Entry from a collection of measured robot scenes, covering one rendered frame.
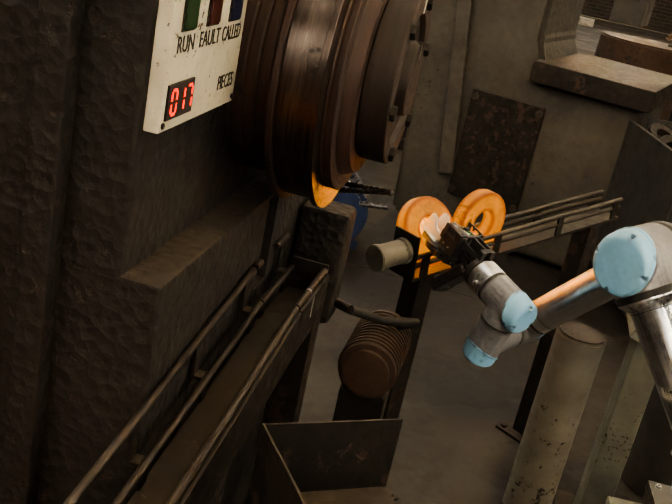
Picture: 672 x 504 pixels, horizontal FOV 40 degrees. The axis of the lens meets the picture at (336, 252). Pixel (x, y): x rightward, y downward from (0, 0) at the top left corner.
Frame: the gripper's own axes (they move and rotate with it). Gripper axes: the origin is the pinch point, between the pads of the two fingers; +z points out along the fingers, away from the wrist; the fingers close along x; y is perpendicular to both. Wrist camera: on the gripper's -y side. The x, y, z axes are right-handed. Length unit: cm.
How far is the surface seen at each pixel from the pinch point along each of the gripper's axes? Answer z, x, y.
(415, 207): 1.2, 3.5, 3.8
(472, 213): -2.3, -11.3, 4.6
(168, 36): -31, 94, 52
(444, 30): 166, -153, -20
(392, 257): -7.6, 13.2, -2.9
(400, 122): -18, 39, 36
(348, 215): -8.7, 31.9, 9.3
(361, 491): -65, 64, 3
